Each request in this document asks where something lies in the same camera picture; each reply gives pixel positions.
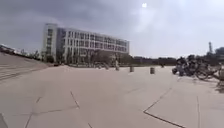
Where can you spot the short grey bollard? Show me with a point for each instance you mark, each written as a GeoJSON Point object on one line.
{"type": "Point", "coordinates": [131, 69]}
{"type": "Point", "coordinates": [152, 70]}
{"type": "Point", "coordinates": [117, 66]}

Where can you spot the distant slim tower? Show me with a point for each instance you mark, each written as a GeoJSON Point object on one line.
{"type": "Point", "coordinates": [210, 47]}

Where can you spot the white multi-storey building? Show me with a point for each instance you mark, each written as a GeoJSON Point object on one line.
{"type": "Point", "coordinates": [83, 43]}

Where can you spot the pale concrete paved plaza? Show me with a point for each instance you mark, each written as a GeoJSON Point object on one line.
{"type": "Point", "coordinates": [100, 96]}

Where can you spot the row of parked bicycles and scooters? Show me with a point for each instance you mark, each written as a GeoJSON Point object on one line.
{"type": "Point", "coordinates": [195, 68]}

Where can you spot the row of distant trees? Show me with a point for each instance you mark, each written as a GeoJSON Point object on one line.
{"type": "Point", "coordinates": [153, 61]}

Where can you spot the wide grey stone steps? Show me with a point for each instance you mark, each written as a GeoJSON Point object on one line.
{"type": "Point", "coordinates": [16, 65]}

